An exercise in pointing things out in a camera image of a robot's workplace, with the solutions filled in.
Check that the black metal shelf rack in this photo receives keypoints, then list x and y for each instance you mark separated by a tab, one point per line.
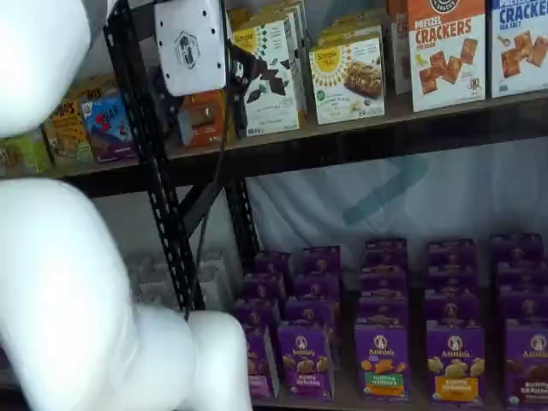
342	154

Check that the purple Annie's box brown patch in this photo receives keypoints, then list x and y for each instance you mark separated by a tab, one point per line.
528	364
522	276
526	306
516	247

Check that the green snack box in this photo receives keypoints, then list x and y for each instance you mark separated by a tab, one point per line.
25	154

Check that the white cracker box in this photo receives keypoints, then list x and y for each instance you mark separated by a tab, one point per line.
447	55

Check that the brown snack box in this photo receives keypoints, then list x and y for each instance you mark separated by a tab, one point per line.
398	47

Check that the orange snack bar box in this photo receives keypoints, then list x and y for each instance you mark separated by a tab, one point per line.
205	120

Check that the blue Zbar box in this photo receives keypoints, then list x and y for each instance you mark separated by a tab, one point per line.
109	128

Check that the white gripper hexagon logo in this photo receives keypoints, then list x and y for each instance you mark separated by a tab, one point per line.
190	47

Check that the white backdrop sheet teal logo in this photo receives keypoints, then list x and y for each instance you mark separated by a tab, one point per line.
471	205

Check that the blue pretzel crackers box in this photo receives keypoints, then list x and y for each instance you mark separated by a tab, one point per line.
520	47

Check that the purple Annie's box yellow patch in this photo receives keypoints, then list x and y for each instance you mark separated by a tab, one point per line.
451	278
451	252
455	368
451	310

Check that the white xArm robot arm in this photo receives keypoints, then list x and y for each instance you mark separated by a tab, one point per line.
64	278

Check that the Simple Mills dark chocolate box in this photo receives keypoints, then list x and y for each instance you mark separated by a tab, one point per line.
274	85
265	10

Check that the yellow snack box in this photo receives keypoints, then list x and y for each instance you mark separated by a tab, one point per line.
64	128

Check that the Simple Mills yellow cookie box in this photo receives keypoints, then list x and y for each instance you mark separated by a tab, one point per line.
351	30
347	81

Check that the purple Annie's box green patch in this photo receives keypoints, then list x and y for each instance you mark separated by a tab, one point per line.
382	310
382	364
383	280
385	252

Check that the purple Annie's box pink patch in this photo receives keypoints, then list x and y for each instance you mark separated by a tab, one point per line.
265	368
263	287
274	262
254	314

